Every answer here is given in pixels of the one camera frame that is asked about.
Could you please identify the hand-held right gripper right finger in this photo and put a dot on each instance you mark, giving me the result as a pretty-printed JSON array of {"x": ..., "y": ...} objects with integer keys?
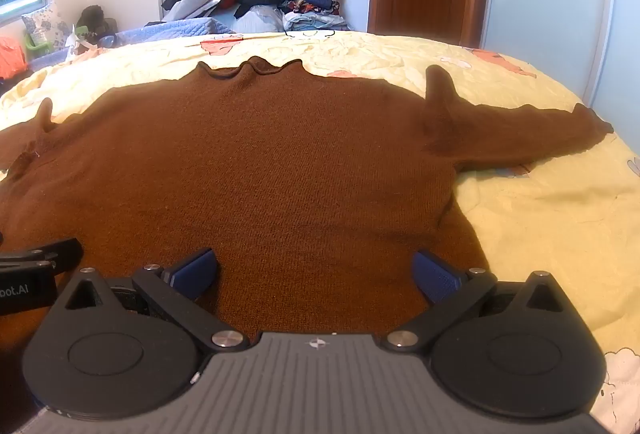
[{"x": 436, "y": 278}]

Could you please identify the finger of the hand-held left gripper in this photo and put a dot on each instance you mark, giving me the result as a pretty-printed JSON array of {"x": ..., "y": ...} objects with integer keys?
[{"x": 55, "y": 254}]

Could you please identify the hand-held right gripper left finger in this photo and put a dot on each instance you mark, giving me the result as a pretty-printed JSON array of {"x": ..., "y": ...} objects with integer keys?
[{"x": 194, "y": 275}]

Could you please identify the brown knit sweater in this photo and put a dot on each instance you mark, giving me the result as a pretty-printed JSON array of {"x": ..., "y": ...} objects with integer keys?
[{"x": 280, "y": 164}]

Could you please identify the yellow printed blanket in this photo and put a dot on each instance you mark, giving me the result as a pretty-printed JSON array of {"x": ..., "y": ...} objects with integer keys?
[{"x": 540, "y": 224}]

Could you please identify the orange bag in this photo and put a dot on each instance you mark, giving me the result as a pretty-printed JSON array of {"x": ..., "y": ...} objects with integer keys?
[{"x": 11, "y": 59}]

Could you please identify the green chair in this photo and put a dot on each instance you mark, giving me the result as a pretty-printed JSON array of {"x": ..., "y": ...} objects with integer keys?
[{"x": 36, "y": 48}]

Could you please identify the white crumpled wrapper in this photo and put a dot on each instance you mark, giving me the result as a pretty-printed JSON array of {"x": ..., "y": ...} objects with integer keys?
[{"x": 76, "y": 41}]

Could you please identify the floral pillow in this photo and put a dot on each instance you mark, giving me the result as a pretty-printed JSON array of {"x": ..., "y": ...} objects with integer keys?
[{"x": 45, "y": 26}]

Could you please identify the dark plush toy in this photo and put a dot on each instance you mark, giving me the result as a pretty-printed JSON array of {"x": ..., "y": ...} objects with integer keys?
[{"x": 95, "y": 19}]

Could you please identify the blue quilt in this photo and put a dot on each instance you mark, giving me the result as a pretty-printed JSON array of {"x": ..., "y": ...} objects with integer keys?
[{"x": 170, "y": 28}]

